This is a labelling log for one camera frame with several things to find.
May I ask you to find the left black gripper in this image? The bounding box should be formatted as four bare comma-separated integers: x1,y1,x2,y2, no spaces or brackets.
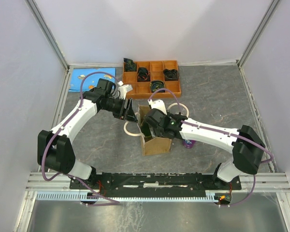
102,96,138,123

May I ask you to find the green bottle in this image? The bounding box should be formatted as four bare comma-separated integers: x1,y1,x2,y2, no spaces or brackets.
141,124,152,140

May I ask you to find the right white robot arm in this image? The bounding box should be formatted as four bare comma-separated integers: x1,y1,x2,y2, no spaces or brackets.
144,109,265,189

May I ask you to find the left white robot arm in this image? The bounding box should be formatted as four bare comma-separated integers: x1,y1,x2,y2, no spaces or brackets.
37,95,138,189

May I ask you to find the purple Fanta can near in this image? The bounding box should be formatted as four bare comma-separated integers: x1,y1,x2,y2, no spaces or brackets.
182,140,196,149

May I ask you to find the rolled dark tie front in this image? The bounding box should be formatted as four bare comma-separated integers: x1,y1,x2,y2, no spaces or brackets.
150,80,165,93

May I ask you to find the rolled dark tie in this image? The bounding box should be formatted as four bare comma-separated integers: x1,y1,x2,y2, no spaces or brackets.
150,80,165,93
163,69,179,81
137,67,150,82

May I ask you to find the rolled dark tie middle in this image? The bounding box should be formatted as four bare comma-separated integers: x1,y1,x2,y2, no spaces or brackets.
137,67,150,82

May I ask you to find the orange wooden divided tray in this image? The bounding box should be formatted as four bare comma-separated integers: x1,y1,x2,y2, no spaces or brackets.
122,60,181,99

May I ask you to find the rolled dark tie corner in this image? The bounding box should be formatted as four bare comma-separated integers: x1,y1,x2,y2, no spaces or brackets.
123,58,137,72

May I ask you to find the rolled dark tie right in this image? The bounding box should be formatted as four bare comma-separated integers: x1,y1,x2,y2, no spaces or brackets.
163,69,179,81

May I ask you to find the blue patterned cloth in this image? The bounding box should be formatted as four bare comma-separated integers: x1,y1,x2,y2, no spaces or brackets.
68,67,117,93

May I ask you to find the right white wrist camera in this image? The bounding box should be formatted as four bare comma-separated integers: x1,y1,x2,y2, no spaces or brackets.
148,99,167,115

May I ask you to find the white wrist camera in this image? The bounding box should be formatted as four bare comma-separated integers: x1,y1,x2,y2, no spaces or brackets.
148,99,167,115
117,81,133,99

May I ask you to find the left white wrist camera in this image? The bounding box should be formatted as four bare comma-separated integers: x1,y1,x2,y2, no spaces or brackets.
117,81,133,99

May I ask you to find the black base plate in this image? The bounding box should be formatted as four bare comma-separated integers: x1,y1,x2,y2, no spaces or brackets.
70,172,242,197

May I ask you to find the blue slotted cable duct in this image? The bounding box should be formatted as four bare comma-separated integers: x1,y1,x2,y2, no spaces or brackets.
36,189,232,201

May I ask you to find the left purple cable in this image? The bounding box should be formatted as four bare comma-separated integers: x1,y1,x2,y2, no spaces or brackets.
40,72,120,206

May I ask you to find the purple cable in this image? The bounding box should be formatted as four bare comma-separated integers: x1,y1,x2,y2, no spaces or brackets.
147,88,275,207
40,72,120,206

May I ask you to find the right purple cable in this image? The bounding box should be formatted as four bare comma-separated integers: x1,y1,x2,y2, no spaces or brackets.
147,88,275,207

